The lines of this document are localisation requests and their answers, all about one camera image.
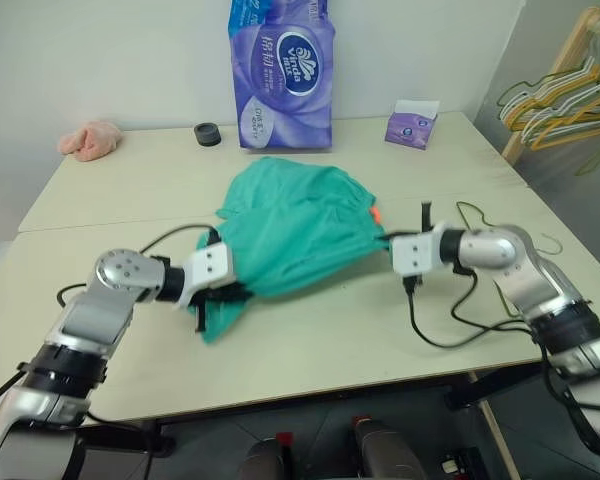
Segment wooden table leg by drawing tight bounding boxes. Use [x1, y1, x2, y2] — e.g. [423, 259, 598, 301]
[468, 370, 519, 480]

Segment purple Vinda tissue pack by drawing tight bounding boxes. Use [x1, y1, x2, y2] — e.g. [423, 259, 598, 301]
[226, 0, 337, 151]

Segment large dark rounded shape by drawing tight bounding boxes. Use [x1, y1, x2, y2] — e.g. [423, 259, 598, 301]
[349, 414, 429, 480]

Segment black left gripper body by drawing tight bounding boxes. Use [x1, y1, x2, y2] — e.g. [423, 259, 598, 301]
[189, 280, 237, 307]

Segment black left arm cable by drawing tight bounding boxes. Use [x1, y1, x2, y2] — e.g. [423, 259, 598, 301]
[57, 224, 216, 307]

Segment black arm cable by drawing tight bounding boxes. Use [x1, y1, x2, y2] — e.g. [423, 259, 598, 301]
[403, 272, 536, 349]
[57, 224, 216, 307]

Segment yellow wire hanger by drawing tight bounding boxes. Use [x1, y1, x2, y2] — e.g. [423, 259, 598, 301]
[504, 74, 600, 150]

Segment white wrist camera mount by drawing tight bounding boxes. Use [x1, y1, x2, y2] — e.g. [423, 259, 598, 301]
[177, 243, 236, 309]
[390, 222, 449, 276]

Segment olive green wire hanger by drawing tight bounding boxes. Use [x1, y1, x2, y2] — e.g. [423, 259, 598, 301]
[496, 69, 600, 177]

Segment small dark rounded shape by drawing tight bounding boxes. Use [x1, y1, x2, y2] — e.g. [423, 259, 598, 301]
[237, 432, 294, 480]

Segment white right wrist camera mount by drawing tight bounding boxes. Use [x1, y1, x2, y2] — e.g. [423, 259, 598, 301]
[390, 222, 449, 276]

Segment white wire hanger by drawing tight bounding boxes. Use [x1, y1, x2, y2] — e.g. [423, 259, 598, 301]
[499, 54, 600, 146]

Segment pink fluffy cloth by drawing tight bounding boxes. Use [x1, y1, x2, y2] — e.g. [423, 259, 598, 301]
[56, 118, 123, 164]

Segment small purple tissue box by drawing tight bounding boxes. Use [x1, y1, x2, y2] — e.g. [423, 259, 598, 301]
[383, 98, 441, 150]

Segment green shorts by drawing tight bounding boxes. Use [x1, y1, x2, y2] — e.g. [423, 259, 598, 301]
[194, 156, 394, 346]

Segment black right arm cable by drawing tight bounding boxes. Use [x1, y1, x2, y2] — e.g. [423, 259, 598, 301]
[403, 272, 536, 349]

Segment wooden clothes rack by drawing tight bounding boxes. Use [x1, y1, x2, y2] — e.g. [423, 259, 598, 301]
[501, 5, 600, 166]

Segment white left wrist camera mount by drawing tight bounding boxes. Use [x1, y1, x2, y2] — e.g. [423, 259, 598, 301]
[177, 243, 236, 309]

